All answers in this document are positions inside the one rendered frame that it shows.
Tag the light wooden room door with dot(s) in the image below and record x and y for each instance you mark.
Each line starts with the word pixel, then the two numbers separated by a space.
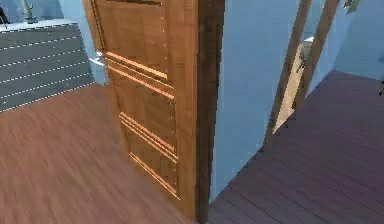
pixel 289 93

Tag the dark grey chest of drawers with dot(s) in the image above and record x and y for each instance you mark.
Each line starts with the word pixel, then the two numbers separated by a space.
pixel 40 63

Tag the brown wooden room door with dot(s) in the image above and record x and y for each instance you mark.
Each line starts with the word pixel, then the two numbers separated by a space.
pixel 150 100

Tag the green figurine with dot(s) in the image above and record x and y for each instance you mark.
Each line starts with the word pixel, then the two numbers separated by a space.
pixel 28 11

